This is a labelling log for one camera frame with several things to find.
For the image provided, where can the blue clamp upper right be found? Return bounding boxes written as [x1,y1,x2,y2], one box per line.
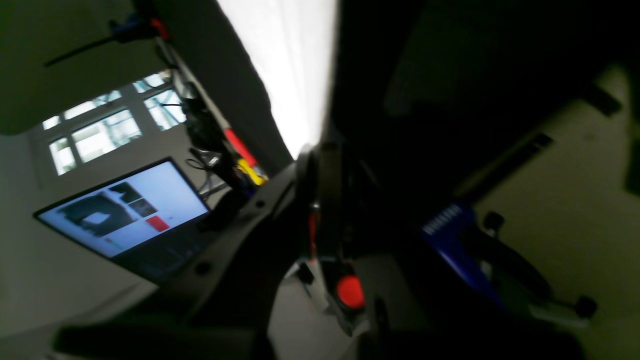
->
[43,13,169,68]

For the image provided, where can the laptop with lit screen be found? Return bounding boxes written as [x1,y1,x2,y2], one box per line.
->
[32,157,218,285]

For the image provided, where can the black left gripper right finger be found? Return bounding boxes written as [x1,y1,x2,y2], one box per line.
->
[317,144,585,360]

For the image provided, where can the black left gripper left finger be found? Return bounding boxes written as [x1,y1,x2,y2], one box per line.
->
[53,147,318,360]

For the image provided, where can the white printed t-shirt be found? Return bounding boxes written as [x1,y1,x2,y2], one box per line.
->
[219,0,339,159]

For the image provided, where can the red emergency stop button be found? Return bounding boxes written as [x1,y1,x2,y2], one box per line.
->
[320,260,365,337]

